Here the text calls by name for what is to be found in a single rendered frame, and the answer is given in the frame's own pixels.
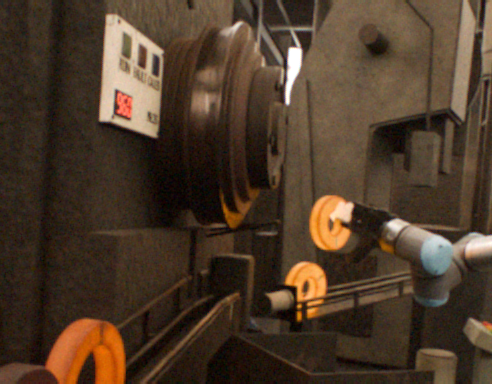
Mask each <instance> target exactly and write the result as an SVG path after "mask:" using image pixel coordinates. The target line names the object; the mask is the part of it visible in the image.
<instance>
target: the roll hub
mask: <svg viewBox="0 0 492 384"><path fill-rule="evenodd" d="M282 74H283V78H284V75H285V73H284V72H283V68H282V67H277V66H260V67H259V68H258V70H257V72H256V75H254V78H253V81H252V85H251V90H250V96H249V104H248V113H247V127H246V161H247V172H248V178H249V182H250V185H251V187H252V188H253V189H267V190H274V189H275V188H277V186H278V184H279V181H280V177H281V173H280V167H281V163H283V161H284V153H285V143H286V130H287V126H286V125H285V122H286V116H287V86H286V85H284V84H282ZM275 80H279V81H280V91H275V90H274V83H275ZM269 134H273V144H272V145H269V144H268V138H269ZM272 176H277V185H275V186H274V185H272Z"/></svg>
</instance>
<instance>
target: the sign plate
mask: <svg viewBox="0 0 492 384"><path fill-rule="evenodd" d="M124 33H126V34H128V35H129V36H131V37H132V53H131V58H129V57H127V56H126V55H124V54H123V42H124ZM140 45H142V46H144V47H145V48H146V49H148V51H147V66H146V67H145V68H144V66H142V65H141V64H139V56H140ZM153 55H156V56H157V57H159V58H160V70H159V77H158V76H156V75H155V74H153V73H152V71H153ZM164 56H165V53H164V51H163V50H160V49H159V48H158V47H156V46H155V45H154V44H153V43H151V42H150V41H149V40H148V38H146V37H145V36H144V35H142V34H141V33H140V32H139V31H137V30H136V29H135V28H132V27H131V26H130V25H129V24H127V23H126V22H125V21H124V20H122V19H121V18H120V17H118V16H117V15H106V22H105V39H104V55H103V73H102V89H101V106H100V122H103V123H106V124H109V125H112V126H114V127H118V128H121V129H124V130H127V131H130V132H133V133H136V134H139V135H142V136H145V137H148V138H158V135H159V133H158V125H159V109H160V93H161V78H163V62H164ZM119 92H120V94H122V103H121V105H122V109H123V105H124V104H125V105H126V107H127V108H128V114H129V115H130V109H131V115H130V117H129V116H128V114H127V110H126V107H125V106H124V109H123V112H124V113H125V110H126V114H125V115H124V114H123V112H122V111H121V105H120V104H119V102H121V96H120V95H119ZM118 95H119V102H118ZM124 96H126V97H127V99H126V98H124V104H123V97H124ZM129 98H130V99H131V101H132V105H131V101H130V100H129ZM128 100H129V106H128ZM130 106H131V107H130ZM118 110H119V111H121V113H119V112H118Z"/></svg>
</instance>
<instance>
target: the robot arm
mask: <svg viewBox="0 0 492 384"><path fill-rule="evenodd" d="M373 206H375V207H378V208H373ZM330 218H331V219H332V221H334V223H336V224H337V225H339V226H341V227H343V228H346V229H349V230H350V231H351V232H353V233H356V234H359V235H363V238H364V239H363V240H362V241H361V242H360V243H359V244H358V245H357V246H356V247H355V248H354V249H353V250H352V251H350V253H349V254H348V255H347V256H346V258H347V261H348V262H349V264H359V263H360V262H361V261H362V260H363V258H364V257H365V256H366V255H367V254H369V253H370V252H371V251H372V250H373V249H374V248H375V247H377V246H378V245H379V244H380V245H381V248H382V249H383V250H384V251H386V252H389V253H391V254H394V255H396V256H398V257H400V258H402V259H404V261H406V262H408V263H409V270H410V277H411V283H412V288H411V290H412V292H413V296H414V298H415V300H416V301H417V302H418V303H421V304H423V305H426V306H438V305H441V304H443V303H444V302H445V301H446V300H447V298H449V295H450V294H449V291H450V290H451V289H453V288H454V287H456V286H457V284H458V283H460V282H461V281H462V280H464V279H465V278H467V277H468V276H469V275H471V274H472V273H475V272H485V271H488V270H492V235H490V237H484V235H482V234H479V233H470V234H468V235H465V237H463V238H462V239H461V240H460V241H459V242H458V243H456V244H455V245H453V246H452V245H451V243H450V242H449V241H446V240H444V239H443V238H441V237H439V235H435V234H432V233H430V232H428V231H425V230H423V229H420V228H417V227H415V226H412V225H410V224H408V223H406V222H403V221H401V220H398V218H399V216H396V215H394V214H391V212H388V211H386V210H385V209H384V208H381V207H379V206H376V205H374V204H372V203H370V205H369V206H367V205H364V204H362V203H358V202H355V204H354V206H353V204H352V203H348V204H347V205H346V204H345V203H343V202H340V203H339V204H338V206H337V208H336V209H335V211H334V212H332V213H331V216H330Z"/></svg>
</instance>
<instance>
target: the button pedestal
mask: <svg viewBox="0 0 492 384"><path fill-rule="evenodd" d="M478 323H480V322H478ZM478 323H477V324H478ZM477 324H476V322H474V321H473V320H472V319H470V318H469V320H468V322H467V324H466V326H465V328H464V330H463V331H464V332H465V334H466V335H467V337H468V338H469V340H470V341H471V342H472V344H473V345H475V355H474V366H473V377H472V384H492V333H491V332H490V330H489V329H487V328H486V326H485V325H483V324H482V323H480V325H482V326H483V327H482V328H485V329H486V330H487V331H485V330H483V329H482V328H481V326H478V325H477Z"/></svg>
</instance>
